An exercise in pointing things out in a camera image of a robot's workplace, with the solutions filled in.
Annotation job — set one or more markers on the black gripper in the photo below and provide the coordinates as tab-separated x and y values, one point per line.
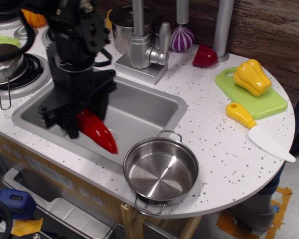
77	86

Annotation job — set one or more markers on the red toy chili pepper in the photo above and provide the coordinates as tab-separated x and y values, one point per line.
91	125

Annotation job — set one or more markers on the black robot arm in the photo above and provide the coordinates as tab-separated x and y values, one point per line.
79	35

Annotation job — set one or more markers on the steel pan on burner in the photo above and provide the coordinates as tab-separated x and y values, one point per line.
12	65

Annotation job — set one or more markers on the tall steel pot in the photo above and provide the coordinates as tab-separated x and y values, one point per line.
122	19

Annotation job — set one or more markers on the yellow toy bell pepper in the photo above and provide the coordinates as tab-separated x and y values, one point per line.
250	76

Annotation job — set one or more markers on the grey toy sink basin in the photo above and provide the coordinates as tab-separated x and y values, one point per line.
135	112

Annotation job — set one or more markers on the front toy stove burner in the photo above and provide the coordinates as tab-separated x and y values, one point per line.
36	76

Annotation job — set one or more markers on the toy stove burner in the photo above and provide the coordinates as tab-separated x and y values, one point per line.
36	76
47	37

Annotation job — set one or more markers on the silver toy faucet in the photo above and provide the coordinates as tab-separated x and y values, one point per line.
142	61

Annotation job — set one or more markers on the rear toy stove burner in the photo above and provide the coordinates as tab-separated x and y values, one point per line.
47	37

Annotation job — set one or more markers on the yellow toy corn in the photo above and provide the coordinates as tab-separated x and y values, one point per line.
108	22

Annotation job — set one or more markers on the grey stove knob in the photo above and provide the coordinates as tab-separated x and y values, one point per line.
23	33

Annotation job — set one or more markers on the orange toy pumpkin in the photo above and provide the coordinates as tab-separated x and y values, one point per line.
34	19

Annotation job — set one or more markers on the far left stove burner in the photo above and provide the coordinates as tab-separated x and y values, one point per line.
9	21

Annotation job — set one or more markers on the green toy plate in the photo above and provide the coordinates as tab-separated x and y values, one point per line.
9	40

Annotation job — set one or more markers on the purple striped toy onion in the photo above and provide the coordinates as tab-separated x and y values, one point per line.
182	38

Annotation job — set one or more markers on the dark red toy vegetable half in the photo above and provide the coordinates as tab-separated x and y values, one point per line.
205	56

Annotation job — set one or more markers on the grey faucet spout pipe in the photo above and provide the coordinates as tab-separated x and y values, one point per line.
182	12

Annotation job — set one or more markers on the green toy cutting board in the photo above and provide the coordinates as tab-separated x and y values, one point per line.
263	106

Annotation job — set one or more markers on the steel pot with handles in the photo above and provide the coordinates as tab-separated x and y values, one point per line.
160	171

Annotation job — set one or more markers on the grey vertical post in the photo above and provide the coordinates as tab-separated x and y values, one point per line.
222	28

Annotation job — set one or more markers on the yellow handled toy knife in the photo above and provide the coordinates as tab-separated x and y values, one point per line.
237	112

